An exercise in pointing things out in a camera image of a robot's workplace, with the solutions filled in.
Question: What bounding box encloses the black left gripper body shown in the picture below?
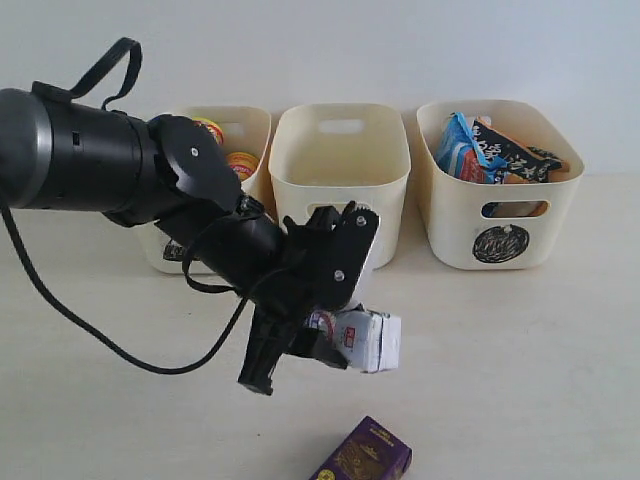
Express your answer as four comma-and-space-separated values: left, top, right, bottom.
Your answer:
248, 201, 380, 321

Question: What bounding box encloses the white purple milk carton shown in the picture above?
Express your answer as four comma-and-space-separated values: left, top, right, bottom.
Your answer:
304, 305, 402, 374

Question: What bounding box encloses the pink chips can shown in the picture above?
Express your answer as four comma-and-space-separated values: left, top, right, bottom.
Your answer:
226, 151, 260, 182

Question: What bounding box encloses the yellow chips can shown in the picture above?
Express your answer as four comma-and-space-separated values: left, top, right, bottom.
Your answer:
192, 117, 225, 146

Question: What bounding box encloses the blue instant noodle packet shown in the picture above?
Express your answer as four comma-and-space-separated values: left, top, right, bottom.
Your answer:
434, 112, 506, 185

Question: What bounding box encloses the orange instant noodle packet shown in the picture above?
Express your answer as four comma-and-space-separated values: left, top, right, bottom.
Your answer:
471, 117, 570, 184

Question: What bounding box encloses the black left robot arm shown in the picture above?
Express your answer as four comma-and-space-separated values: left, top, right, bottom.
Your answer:
1, 85, 379, 395

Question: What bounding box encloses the cream bin square mark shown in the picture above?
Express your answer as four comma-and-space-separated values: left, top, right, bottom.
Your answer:
268, 103, 411, 269

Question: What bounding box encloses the purple carton box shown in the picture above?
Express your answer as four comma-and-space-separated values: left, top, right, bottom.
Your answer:
310, 416, 413, 480

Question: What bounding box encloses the cream bin circle mark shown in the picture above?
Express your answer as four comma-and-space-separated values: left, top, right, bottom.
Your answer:
413, 99, 584, 270

